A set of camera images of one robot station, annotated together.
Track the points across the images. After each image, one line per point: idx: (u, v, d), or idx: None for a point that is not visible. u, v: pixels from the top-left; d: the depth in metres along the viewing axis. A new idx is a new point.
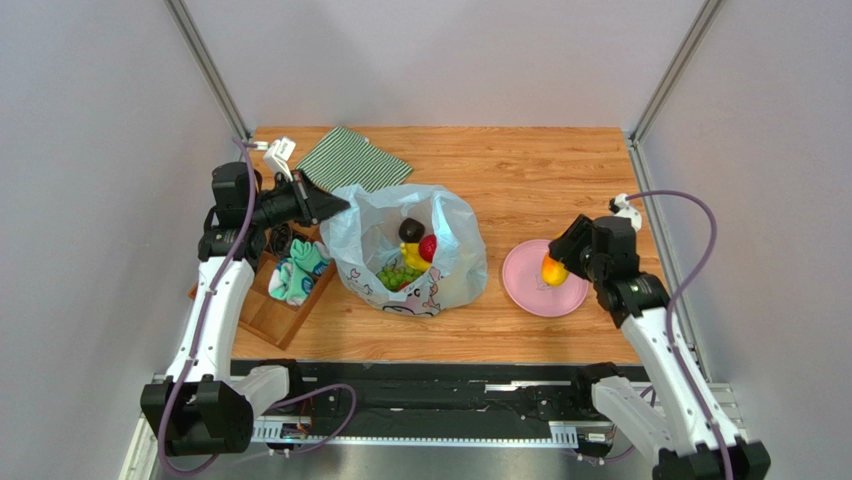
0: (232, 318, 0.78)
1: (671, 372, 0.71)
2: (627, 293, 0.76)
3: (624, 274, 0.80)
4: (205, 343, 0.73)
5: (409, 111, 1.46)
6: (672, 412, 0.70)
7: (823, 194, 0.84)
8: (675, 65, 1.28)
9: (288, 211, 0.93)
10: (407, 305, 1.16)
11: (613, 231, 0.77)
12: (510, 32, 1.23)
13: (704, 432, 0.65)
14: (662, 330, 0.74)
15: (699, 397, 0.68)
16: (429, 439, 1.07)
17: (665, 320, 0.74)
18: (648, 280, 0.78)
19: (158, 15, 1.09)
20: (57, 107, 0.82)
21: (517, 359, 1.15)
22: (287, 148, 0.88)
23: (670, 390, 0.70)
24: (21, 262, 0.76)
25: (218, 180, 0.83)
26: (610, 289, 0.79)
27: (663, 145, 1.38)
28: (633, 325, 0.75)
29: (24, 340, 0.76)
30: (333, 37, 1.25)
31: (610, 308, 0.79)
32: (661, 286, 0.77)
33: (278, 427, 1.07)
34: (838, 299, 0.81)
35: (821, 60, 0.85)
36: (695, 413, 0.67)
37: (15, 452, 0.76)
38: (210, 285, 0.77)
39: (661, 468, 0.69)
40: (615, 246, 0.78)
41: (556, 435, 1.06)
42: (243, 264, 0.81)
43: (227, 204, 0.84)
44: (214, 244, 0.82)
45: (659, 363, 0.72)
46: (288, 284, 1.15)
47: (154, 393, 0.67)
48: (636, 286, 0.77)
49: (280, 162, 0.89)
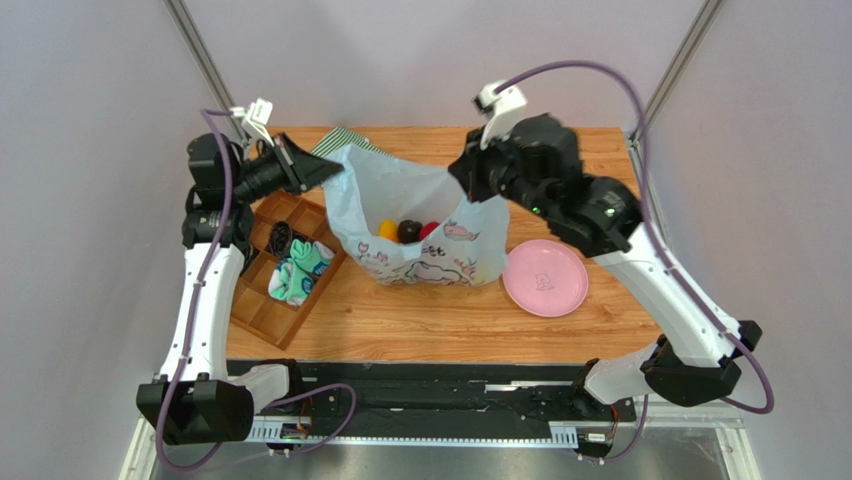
0: (224, 309, 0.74)
1: (677, 298, 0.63)
2: (604, 223, 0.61)
3: (574, 193, 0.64)
4: (197, 340, 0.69)
5: (409, 112, 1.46)
6: (678, 334, 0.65)
7: (822, 195, 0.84)
8: (676, 65, 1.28)
9: (271, 179, 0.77)
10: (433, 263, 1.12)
11: (554, 145, 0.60)
12: (511, 31, 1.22)
13: (719, 342, 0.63)
14: (650, 249, 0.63)
15: (705, 308, 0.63)
16: (429, 439, 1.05)
17: (649, 233, 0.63)
18: (613, 190, 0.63)
19: (158, 17, 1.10)
20: (58, 108, 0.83)
21: (518, 359, 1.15)
22: (266, 110, 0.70)
23: (683, 308, 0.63)
24: (21, 263, 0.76)
25: (195, 159, 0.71)
26: (576, 221, 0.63)
27: (663, 145, 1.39)
28: (623, 258, 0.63)
29: (26, 341, 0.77)
30: (332, 37, 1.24)
31: (584, 242, 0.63)
32: (625, 193, 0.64)
33: (279, 426, 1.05)
34: (838, 300, 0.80)
35: (822, 59, 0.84)
36: (705, 330, 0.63)
37: (17, 451, 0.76)
38: (197, 276, 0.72)
39: (666, 382, 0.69)
40: (561, 164, 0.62)
41: (556, 435, 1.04)
42: (231, 250, 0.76)
43: (207, 183, 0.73)
44: (199, 228, 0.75)
45: (662, 291, 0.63)
46: (288, 284, 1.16)
47: (149, 392, 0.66)
48: (609, 208, 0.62)
49: (259, 127, 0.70)
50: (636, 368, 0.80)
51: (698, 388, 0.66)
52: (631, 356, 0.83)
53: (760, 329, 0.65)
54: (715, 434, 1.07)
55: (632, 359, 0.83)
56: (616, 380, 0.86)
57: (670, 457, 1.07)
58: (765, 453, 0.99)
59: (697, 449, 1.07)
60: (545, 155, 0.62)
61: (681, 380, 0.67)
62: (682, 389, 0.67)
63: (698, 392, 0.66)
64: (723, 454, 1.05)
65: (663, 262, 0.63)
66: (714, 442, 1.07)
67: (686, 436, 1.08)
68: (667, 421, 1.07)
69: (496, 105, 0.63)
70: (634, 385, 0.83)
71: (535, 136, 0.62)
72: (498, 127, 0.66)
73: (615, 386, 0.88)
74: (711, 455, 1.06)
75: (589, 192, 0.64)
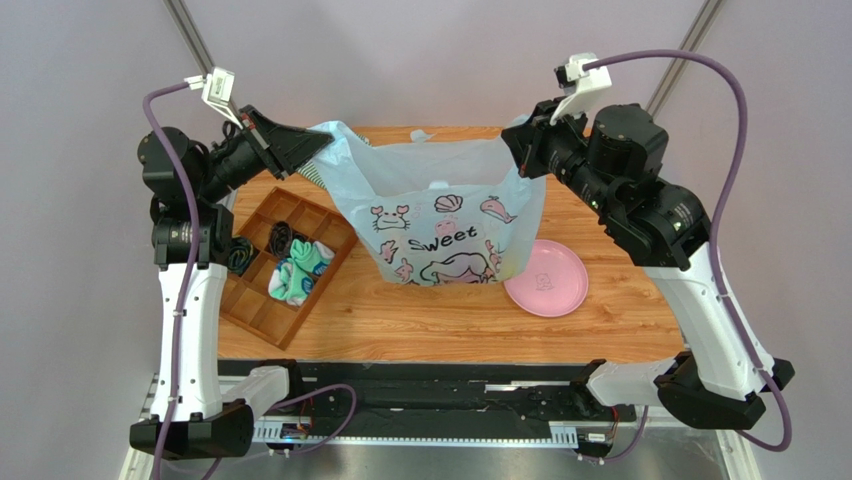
0: (210, 334, 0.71)
1: (722, 327, 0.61)
2: (668, 235, 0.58)
3: (644, 196, 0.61)
4: (186, 376, 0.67)
5: (409, 111, 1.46)
6: (707, 361, 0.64)
7: (823, 195, 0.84)
8: (675, 64, 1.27)
9: (244, 164, 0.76)
10: (459, 250, 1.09)
11: (643, 144, 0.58)
12: (510, 30, 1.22)
13: (753, 378, 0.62)
14: (709, 269, 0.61)
15: (747, 343, 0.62)
16: (429, 439, 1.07)
17: (712, 253, 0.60)
18: (687, 204, 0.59)
19: (157, 16, 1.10)
20: (57, 108, 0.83)
21: (519, 359, 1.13)
22: (225, 86, 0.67)
23: (726, 339, 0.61)
24: (20, 264, 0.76)
25: (150, 173, 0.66)
26: (639, 227, 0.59)
27: (663, 144, 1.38)
28: (679, 275, 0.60)
29: (26, 341, 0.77)
30: (331, 37, 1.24)
31: (640, 250, 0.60)
32: (698, 207, 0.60)
33: (279, 426, 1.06)
34: (838, 300, 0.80)
35: (824, 58, 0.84)
36: (741, 365, 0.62)
37: (17, 451, 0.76)
38: (177, 307, 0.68)
39: (679, 400, 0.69)
40: (641, 163, 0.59)
41: (556, 435, 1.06)
42: (210, 270, 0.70)
43: (171, 194, 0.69)
44: (171, 243, 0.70)
45: (709, 314, 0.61)
46: (288, 284, 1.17)
47: (142, 432, 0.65)
48: (677, 220, 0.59)
49: (219, 105, 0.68)
50: (646, 379, 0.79)
51: (712, 414, 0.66)
52: (643, 367, 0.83)
53: (792, 371, 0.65)
54: (715, 434, 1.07)
55: (642, 368, 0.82)
56: (625, 388, 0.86)
57: (671, 457, 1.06)
58: (765, 453, 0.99)
59: (697, 449, 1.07)
60: (629, 151, 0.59)
61: (697, 402, 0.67)
62: (695, 411, 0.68)
63: (712, 417, 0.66)
64: (723, 454, 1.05)
65: (719, 286, 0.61)
66: (714, 442, 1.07)
67: (686, 436, 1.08)
68: (666, 421, 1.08)
69: (581, 82, 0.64)
70: (640, 394, 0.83)
71: (622, 129, 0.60)
72: (573, 102, 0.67)
73: (622, 393, 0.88)
74: (711, 455, 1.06)
75: (658, 199, 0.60)
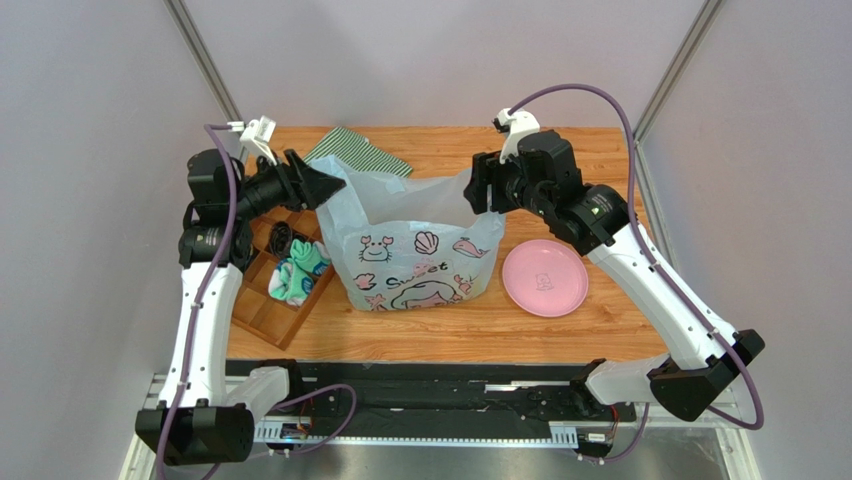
0: (223, 331, 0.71)
1: (660, 292, 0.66)
2: (589, 219, 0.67)
3: (570, 194, 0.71)
4: (196, 363, 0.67)
5: (410, 112, 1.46)
6: (665, 331, 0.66)
7: (822, 196, 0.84)
8: (675, 66, 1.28)
9: (274, 197, 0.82)
10: (434, 278, 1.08)
11: (548, 152, 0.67)
12: (511, 31, 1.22)
13: (707, 343, 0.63)
14: (635, 247, 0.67)
15: (693, 306, 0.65)
16: (429, 439, 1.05)
17: (635, 236, 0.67)
18: (605, 195, 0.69)
19: (158, 17, 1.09)
20: (57, 110, 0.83)
21: (519, 360, 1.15)
22: (267, 129, 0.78)
23: (668, 308, 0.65)
24: (21, 265, 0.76)
25: (194, 174, 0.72)
26: (567, 218, 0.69)
27: (662, 145, 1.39)
28: (607, 252, 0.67)
29: (26, 343, 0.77)
30: (332, 38, 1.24)
31: (573, 238, 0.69)
32: (618, 199, 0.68)
33: (278, 426, 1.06)
34: (836, 300, 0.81)
35: (823, 61, 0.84)
36: (693, 329, 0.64)
37: (17, 452, 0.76)
38: (196, 298, 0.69)
39: (660, 385, 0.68)
40: (554, 168, 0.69)
41: (556, 435, 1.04)
42: (229, 271, 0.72)
43: (206, 199, 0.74)
44: (196, 247, 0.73)
45: (644, 283, 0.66)
46: (288, 284, 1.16)
47: (149, 418, 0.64)
48: (596, 207, 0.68)
49: (261, 145, 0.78)
50: (641, 375, 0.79)
51: (687, 390, 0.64)
52: (640, 362, 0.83)
53: (763, 345, 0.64)
54: (715, 434, 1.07)
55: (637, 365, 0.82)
56: (619, 385, 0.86)
57: (670, 457, 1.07)
58: (765, 453, 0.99)
59: (697, 449, 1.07)
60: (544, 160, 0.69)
61: (673, 385, 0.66)
62: (675, 394, 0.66)
63: (690, 396, 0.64)
64: (723, 454, 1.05)
65: (647, 259, 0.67)
66: (714, 442, 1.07)
67: (686, 435, 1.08)
68: (667, 420, 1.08)
69: (511, 124, 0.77)
70: (634, 389, 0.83)
71: (536, 143, 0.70)
72: (511, 142, 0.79)
73: (618, 391, 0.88)
74: (711, 455, 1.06)
75: (584, 196, 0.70)
